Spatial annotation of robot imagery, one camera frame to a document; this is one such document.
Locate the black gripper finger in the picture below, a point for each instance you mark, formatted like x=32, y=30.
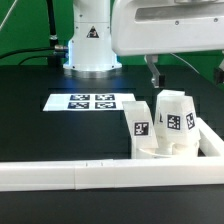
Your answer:
x=219, y=73

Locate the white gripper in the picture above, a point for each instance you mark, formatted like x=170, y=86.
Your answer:
x=141, y=27

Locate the white round stool seat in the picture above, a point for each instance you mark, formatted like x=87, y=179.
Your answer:
x=166, y=150

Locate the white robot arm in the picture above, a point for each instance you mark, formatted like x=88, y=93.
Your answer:
x=107, y=29

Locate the white sheet with tags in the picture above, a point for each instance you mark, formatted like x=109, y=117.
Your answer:
x=87, y=102

